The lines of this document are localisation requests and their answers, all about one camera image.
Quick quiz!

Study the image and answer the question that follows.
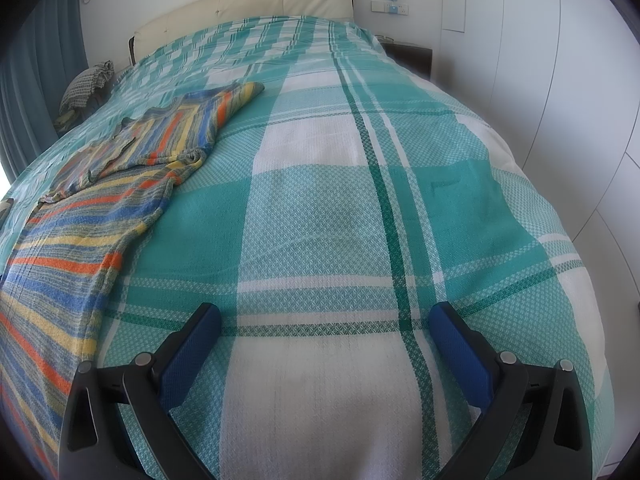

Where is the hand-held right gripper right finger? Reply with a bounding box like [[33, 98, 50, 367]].
[[429, 301, 598, 480]]

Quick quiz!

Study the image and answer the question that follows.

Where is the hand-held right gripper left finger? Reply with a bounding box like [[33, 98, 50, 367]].
[[57, 302, 223, 480]]

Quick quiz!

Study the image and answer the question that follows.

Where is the striped knit sweater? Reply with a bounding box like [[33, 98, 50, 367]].
[[0, 81, 266, 480]]

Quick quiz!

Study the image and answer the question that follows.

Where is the teal white plaid blanket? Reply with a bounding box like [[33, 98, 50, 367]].
[[0, 14, 616, 480]]

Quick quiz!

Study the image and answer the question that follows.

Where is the dark nightstand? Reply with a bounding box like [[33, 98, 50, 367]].
[[382, 40, 433, 78]]

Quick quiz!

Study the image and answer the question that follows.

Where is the white wardrobe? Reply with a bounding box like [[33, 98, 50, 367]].
[[442, 0, 640, 311]]

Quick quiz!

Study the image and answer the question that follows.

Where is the blue curtain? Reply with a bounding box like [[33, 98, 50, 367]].
[[0, 0, 91, 181]]

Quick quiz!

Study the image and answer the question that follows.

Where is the cream padded headboard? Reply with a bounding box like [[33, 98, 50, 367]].
[[127, 0, 353, 66]]

